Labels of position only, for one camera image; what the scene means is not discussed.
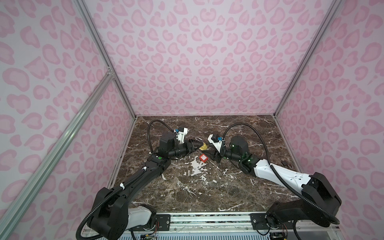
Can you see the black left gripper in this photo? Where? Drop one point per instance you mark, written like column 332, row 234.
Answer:
column 189, row 147

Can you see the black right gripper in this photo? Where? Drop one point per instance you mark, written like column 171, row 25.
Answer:
column 214, row 156

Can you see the brass padlock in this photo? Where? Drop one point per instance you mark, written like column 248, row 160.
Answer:
column 204, row 147

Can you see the red safety padlock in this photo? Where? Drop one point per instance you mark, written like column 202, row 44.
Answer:
column 203, row 158

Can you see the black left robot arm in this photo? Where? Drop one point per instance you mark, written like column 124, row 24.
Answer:
column 111, row 214

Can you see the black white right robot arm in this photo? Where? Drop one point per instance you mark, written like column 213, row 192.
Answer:
column 318, row 201

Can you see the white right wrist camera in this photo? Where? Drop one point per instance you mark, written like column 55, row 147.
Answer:
column 216, row 141

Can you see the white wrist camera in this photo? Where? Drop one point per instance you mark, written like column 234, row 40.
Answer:
column 181, row 134
column 216, row 141

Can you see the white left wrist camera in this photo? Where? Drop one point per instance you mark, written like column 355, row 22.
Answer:
column 181, row 134

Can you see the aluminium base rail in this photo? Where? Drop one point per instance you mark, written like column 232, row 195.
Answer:
column 230, row 226

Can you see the aluminium corner frame post left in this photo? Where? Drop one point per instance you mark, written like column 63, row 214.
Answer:
column 91, row 26

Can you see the aluminium corner frame post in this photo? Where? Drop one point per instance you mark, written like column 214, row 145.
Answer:
column 327, row 21
column 91, row 26

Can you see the aluminium corner frame post right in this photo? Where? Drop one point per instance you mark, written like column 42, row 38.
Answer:
column 327, row 21

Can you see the aluminium diagonal frame bar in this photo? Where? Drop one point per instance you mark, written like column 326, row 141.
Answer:
column 20, row 205

